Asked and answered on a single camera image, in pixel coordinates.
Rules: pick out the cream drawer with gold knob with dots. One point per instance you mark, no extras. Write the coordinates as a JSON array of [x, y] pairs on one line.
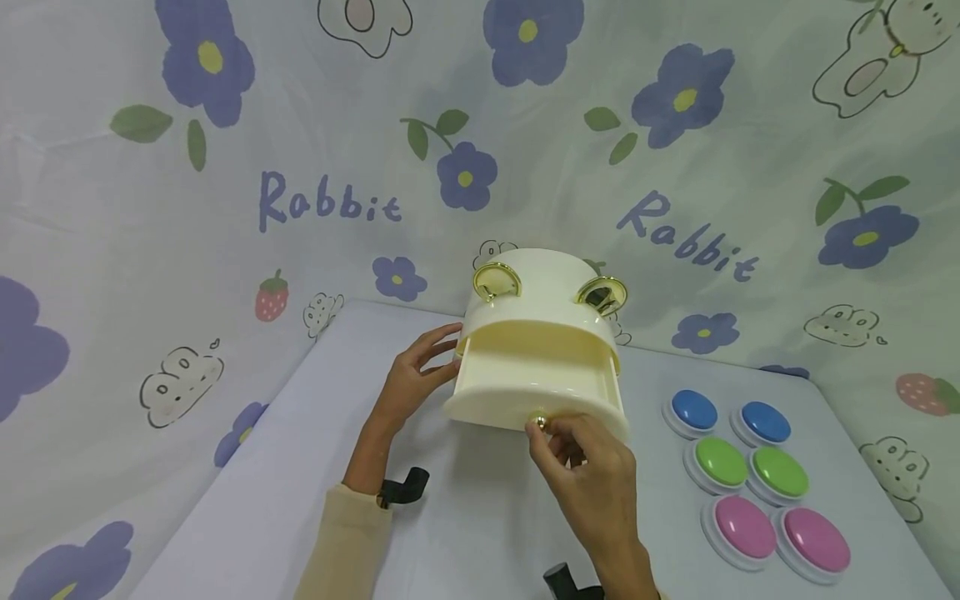
[[525, 392]]

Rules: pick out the person's left forearm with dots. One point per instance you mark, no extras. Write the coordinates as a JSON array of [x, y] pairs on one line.
[[360, 508]]

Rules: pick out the person's right index finger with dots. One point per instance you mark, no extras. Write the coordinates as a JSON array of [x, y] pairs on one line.
[[577, 423]]

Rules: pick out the green dome button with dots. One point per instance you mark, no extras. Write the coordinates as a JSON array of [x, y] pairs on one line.
[[780, 472], [718, 462]]

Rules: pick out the person's right thumb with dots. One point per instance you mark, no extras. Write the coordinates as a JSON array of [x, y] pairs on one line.
[[541, 454]]

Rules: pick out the cream box with gold ears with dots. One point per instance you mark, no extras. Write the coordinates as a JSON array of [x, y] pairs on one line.
[[540, 287]]

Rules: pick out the person's right fingers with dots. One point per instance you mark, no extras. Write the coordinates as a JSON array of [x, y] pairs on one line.
[[576, 452]]

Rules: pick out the pink dome button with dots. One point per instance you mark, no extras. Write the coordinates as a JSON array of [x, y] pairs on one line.
[[816, 540], [742, 527]]

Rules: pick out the black wrist band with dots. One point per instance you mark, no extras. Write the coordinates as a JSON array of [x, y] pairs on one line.
[[403, 487], [570, 582]]

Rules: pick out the person's left hand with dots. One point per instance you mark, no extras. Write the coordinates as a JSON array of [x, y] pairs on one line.
[[405, 387]]

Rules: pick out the person's left thumb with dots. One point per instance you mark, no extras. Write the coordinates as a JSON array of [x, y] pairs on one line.
[[442, 377]]

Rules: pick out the person's left fingers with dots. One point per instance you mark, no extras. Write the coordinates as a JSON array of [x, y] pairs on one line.
[[439, 340]]

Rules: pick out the blue dome button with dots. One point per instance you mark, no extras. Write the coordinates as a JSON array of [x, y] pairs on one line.
[[693, 410], [763, 422]]

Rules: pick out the person's right hand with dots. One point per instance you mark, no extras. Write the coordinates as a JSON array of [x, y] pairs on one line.
[[596, 492]]

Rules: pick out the person's right forearm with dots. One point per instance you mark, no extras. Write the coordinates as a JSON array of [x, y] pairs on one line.
[[630, 573]]

